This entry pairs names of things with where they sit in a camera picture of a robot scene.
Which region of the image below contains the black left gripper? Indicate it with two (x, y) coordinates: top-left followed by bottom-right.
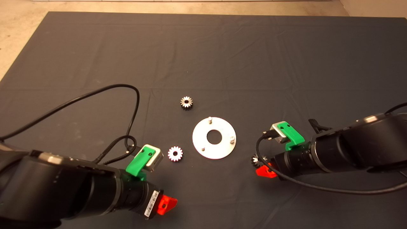
(116, 172), (178, 219)

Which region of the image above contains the silver camera box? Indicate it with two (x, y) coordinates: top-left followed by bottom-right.
(146, 145), (164, 173)
(270, 122), (286, 143)

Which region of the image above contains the dark grey table cloth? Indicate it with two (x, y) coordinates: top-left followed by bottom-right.
(0, 11), (407, 229)

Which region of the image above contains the green right camera mount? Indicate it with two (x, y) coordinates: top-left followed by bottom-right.
(277, 122), (305, 151)

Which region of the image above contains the smooth black cable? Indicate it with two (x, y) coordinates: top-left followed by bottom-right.
(0, 84), (140, 151)

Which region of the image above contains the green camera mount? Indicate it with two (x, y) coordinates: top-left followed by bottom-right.
(277, 122), (305, 151)
(126, 145), (157, 181)

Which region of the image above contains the silver left camera box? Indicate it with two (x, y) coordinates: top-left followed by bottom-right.
(146, 145), (164, 173)

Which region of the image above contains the round metal carrier plate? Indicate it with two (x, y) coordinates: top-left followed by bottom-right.
(192, 116), (237, 160)

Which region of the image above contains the green left camera mount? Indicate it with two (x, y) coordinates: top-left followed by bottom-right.
(126, 145), (157, 181)

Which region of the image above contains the silver right camera box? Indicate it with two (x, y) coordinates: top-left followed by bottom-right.
(270, 122), (286, 143)

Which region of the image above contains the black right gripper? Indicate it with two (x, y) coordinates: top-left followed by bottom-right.
(256, 140), (318, 180)

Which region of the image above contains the braided black cable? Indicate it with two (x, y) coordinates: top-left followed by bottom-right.
(94, 135), (142, 166)

